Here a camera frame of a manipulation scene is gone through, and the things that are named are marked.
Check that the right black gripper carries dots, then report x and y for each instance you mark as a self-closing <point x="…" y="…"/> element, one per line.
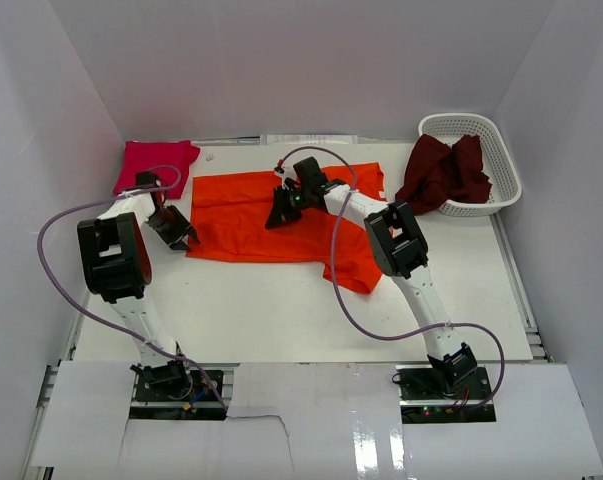
<point x="280" y="214"/>

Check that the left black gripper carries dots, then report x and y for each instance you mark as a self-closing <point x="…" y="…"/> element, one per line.
<point x="183" y="228"/>

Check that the orange t shirt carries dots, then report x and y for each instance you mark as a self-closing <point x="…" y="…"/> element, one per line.
<point x="229" y="213"/>

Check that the dark red t shirt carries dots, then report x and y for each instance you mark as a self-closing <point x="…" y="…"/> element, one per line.
<point x="437" y="172"/>

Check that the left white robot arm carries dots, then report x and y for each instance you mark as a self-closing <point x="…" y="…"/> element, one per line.
<point x="117" y="267"/>

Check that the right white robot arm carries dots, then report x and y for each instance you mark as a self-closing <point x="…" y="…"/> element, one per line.
<point x="399" y="250"/>

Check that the folded pink t shirt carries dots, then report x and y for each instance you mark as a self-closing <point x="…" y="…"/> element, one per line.
<point x="163" y="159"/>

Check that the white plastic basket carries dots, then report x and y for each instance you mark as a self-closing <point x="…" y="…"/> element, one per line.
<point x="506" y="187"/>

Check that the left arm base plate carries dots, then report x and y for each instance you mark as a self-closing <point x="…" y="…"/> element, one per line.
<point x="196" y="388"/>

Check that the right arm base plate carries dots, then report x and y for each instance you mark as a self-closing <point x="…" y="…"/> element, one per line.
<point x="421" y="384"/>

